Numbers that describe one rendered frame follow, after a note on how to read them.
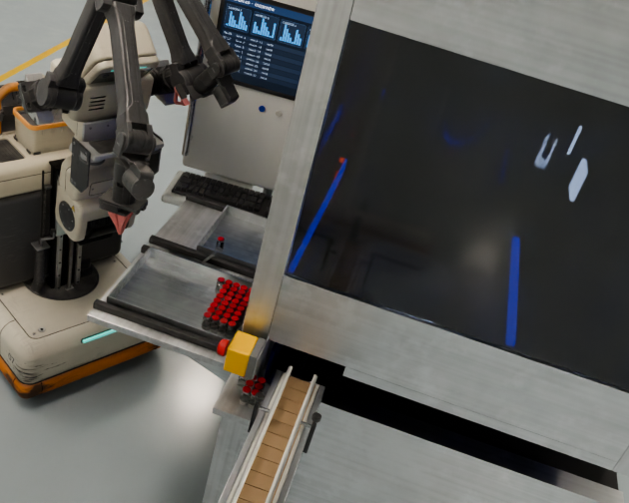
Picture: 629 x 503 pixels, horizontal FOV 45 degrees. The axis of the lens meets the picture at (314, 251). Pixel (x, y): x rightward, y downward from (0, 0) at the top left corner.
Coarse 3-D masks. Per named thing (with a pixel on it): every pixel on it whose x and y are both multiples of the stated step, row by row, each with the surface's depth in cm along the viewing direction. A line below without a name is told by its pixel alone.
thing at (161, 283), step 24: (144, 264) 216; (168, 264) 219; (192, 264) 218; (120, 288) 204; (144, 288) 208; (168, 288) 210; (192, 288) 212; (144, 312) 197; (168, 312) 202; (192, 312) 204; (216, 336) 194
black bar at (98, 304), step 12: (96, 300) 197; (108, 312) 197; (120, 312) 196; (132, 312) 196; (144, 324) 196; (156, 324) 195; (168, 324) 196; (180, 336) 195; (192, 336) 194; (204, 336) 195; (216, 348) 194
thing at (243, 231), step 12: (228, 216) 246; (240, 216) 246; (252, 216) 245; (216, 228) 239; (228, 228) 241; (240, 228) 242; (252, 228) 244; (264, 228) 246; (204, 240) 229; (216, 240) 234; (228, 240) 236; (240, 240) 237; (252, 240) 239; (216, 252) 224; (228, 252) 230; (240, 252) 231; (252, 252) 233; (240, 264) 224; (252, 264) 223
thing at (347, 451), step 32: (352, 416) 188; (384, 416) 190; (320, 448) 197; (352, 448) 194; (384, 448) 191; (416, 448) 188; (448, 448) 186; (480, 448) 188; (320, 480) 203; (352, 480) 200; (384, 480) 197; (416, 480) 194; (448, 480) 191; (480, 480) 189; (512, 480) 186; (544, 480) 184; (576, 480) 187
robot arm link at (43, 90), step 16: (112, 0) 184; (128, 0) 186; (80, 16) 197; (96, 16) 194; (80, 32) 197; (96, 32) 198; (80, 48) 199; (64, 64) 204; (80, 64) 203; (48, 80) 205; (64, 80) 205; (80, 80) 211; (48, 96) 206; (80, 96) 212
